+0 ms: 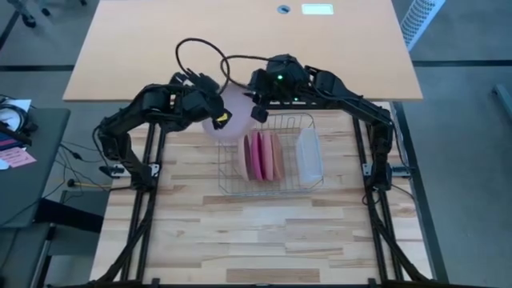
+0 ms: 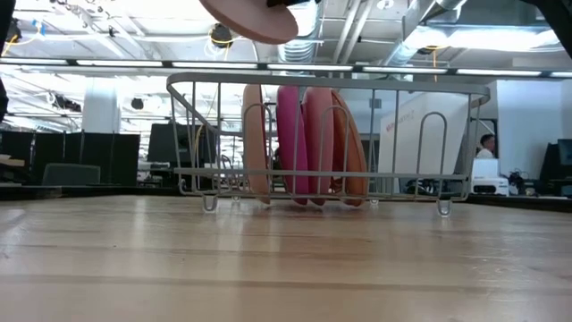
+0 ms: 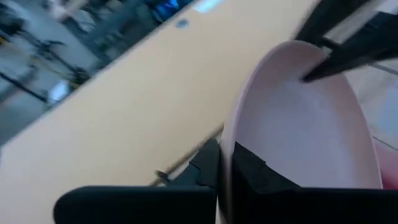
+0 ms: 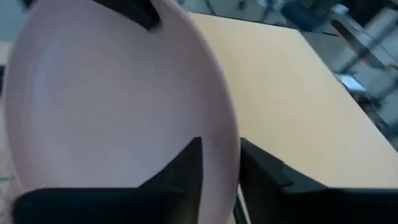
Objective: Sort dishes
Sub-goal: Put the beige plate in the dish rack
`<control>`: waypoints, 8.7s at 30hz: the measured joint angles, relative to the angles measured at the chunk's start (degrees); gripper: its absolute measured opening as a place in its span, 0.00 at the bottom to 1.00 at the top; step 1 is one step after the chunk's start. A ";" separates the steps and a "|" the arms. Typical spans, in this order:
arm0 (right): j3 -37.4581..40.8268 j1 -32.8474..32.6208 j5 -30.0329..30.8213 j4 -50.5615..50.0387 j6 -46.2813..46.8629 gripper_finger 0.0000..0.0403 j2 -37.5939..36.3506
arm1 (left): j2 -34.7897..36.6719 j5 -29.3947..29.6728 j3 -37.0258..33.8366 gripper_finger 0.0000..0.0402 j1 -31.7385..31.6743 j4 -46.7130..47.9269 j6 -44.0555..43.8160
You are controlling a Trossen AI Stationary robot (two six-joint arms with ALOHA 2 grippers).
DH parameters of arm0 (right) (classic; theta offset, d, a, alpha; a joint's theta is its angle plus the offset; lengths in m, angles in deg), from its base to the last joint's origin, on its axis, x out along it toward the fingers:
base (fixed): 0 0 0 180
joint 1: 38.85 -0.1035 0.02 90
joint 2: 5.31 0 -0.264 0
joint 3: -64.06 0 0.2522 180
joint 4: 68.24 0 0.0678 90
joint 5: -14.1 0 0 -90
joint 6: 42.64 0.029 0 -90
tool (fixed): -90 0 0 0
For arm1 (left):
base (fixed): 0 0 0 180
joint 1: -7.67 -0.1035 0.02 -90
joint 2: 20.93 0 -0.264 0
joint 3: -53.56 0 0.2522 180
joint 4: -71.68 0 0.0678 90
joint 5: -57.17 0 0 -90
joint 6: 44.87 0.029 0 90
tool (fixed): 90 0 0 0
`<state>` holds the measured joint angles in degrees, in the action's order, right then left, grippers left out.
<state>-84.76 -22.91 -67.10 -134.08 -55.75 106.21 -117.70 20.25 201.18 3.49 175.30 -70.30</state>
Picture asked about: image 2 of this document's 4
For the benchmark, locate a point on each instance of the pale pink plate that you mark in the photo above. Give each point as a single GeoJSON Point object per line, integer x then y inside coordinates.
{"type": "Point", "coordinates": [254, 20]}
{"type": "Point", "coordinates": [254, 143]}

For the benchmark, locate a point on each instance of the magenta plate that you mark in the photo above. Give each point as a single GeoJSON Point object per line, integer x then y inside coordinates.
{"type": "Point", "coordinates": [289, 143]}

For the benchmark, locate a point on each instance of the dusty pink plate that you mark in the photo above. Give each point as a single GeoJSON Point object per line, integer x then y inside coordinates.
{"type": "Point", "coordinates": [318, 147]}

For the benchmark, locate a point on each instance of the terracotta orange plate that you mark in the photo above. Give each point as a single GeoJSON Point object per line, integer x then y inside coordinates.
{"type": "Point", "coordinates": [355, 156]}

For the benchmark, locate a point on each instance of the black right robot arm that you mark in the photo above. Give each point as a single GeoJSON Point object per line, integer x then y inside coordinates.
{"type": "Point", "coordinates": [561, 18]}

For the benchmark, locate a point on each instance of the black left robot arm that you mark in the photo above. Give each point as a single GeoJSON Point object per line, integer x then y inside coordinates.
{"type": "Point", "coordinates": [4, 18]}

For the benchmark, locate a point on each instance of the ceiling light strip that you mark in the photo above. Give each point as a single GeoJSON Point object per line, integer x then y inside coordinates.
{"type": "Point", "coordinates": [404, 70]}
{"type": "Point", "coordinates": [498, 72]}
{"type": "Point", "coordinates": [308, 68]}

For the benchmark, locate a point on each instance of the black monitor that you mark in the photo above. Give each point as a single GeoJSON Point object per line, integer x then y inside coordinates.
{"type": "Point", "coordinates": [556, 161]}
{"type": "Point", "coordinates": [163, 143]}

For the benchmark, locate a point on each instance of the white pillar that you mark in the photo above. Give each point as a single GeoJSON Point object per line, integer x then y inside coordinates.
{"type": "Point", "coordinates": [100, 107]}

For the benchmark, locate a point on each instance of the person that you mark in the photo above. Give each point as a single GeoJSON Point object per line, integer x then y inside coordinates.
{"type": "Point", "coordinates": [487, 145]}

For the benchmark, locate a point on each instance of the white equipment box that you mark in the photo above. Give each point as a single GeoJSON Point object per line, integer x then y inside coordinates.
{"type": "Point", "coordinates": [489, 179]}

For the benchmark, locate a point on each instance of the grey-green chair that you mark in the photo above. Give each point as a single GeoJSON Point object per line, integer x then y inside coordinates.
{"type": "Point", "coordinates": [70, 176]}

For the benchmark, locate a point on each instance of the silver ventilation duct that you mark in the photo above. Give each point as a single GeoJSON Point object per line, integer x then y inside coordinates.
{"type": "Point", "coordinates": [304, 51]}
{"type": "Point", "coordinates": [447, 5]}

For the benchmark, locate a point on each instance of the black ceiling camera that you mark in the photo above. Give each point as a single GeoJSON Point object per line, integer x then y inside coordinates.
{"type": "Point", "coordinates": [14, 31]}
{"type": "Point", "coordinates": [220, 39]}

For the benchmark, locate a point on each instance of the black partition wall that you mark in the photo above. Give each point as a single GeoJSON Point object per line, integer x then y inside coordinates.
{"type": "Point", "coordinates": [89, 152]}

